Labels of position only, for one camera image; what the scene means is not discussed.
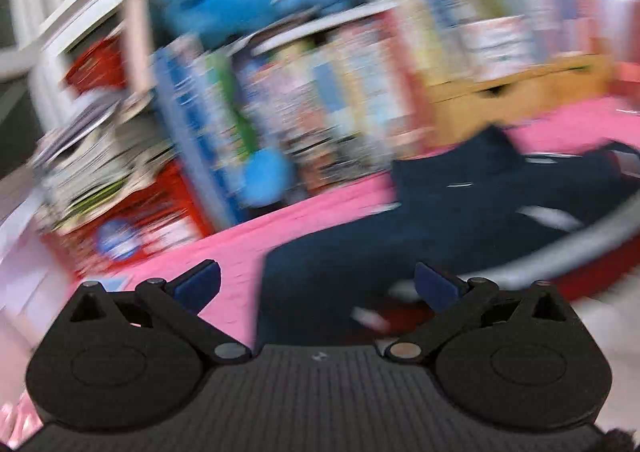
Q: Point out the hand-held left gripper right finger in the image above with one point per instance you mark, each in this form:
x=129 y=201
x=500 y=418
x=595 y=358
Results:
x=437 y=287

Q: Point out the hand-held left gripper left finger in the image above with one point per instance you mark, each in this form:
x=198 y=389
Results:
x=197 y=284

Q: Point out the white and navy jacket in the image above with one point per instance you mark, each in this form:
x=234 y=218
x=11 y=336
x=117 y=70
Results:
x=400 y=232

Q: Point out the large red plastic crate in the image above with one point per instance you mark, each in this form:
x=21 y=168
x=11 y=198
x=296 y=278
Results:
x=150 y=227

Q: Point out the pink bed blanket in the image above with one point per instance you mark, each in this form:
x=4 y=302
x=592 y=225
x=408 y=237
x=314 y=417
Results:
x=300 y=217

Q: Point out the blue plush ball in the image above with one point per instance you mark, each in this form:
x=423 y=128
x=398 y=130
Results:
x=267 y=177

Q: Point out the row of tall blue books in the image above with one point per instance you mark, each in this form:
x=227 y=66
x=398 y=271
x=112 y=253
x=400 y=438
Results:
x=200 y=132

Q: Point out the stack of paper booklets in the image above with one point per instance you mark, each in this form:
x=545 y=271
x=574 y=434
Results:
x=100 y=162

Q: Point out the wooden drawer organizer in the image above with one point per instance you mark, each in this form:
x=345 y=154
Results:
x=500 y=102

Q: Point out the row of colourful picture books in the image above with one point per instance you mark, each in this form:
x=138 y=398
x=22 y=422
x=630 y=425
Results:
x=340 y=97

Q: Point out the white printed cardboard box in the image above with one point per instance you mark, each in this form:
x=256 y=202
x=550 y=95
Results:
x=495 y=47

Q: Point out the row of green-spined books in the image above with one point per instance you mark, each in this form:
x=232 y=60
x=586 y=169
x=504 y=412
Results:
x=440 y=2

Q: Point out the white window frame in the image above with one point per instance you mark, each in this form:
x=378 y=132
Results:
x=45 y=47

